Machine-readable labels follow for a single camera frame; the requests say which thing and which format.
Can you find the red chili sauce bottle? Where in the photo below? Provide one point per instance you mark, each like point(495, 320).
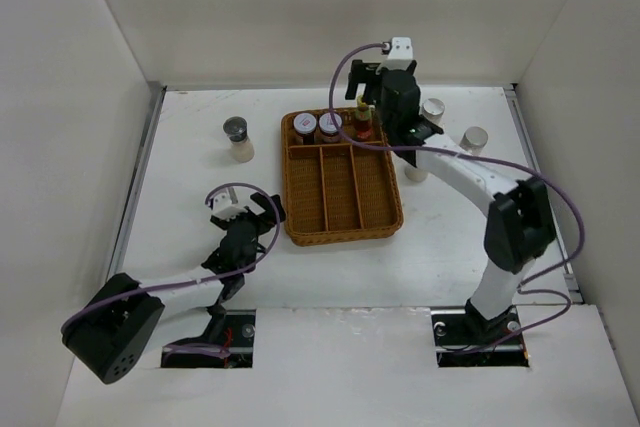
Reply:
point(363, 120)

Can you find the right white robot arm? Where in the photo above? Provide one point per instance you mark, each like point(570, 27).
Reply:
point(519, 224)

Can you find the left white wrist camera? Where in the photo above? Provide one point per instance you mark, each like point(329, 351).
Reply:
point(225, 206)

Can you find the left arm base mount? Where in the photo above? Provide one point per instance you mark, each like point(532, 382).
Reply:
point(227, 342)

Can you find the white-lid brown sauce jar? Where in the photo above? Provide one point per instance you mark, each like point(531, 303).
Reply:
point(329, 125)

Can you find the black-cap white powder grinder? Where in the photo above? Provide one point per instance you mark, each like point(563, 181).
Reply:
point(236, 130)

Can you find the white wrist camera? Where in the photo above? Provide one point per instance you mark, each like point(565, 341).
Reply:
point(398, 53)
point(225, 206)

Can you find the brown wicker divided basket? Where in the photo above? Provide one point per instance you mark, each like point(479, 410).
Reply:
point(336, 192)

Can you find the silver-cap blue-label grain jar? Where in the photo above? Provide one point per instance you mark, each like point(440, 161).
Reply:
point(474, 140)

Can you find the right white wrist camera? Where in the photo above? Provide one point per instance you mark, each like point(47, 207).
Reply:
point(398, 53)

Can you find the silver-cap blue-label tall jar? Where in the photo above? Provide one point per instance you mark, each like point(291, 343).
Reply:
point(433, 110)

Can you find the black-top white powder shaker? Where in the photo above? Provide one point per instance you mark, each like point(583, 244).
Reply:
point(415, 174)

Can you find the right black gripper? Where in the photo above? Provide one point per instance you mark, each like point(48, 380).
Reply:
point(359, 75)

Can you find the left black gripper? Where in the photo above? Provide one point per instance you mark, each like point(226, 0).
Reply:
point(267, 205)

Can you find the white-lid dark sauce jar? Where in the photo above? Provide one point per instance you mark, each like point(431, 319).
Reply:
point(305, 125)

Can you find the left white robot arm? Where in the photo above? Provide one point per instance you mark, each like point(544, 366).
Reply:
point(183, 314)

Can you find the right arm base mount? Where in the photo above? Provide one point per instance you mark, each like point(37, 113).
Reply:
point(463, 339)

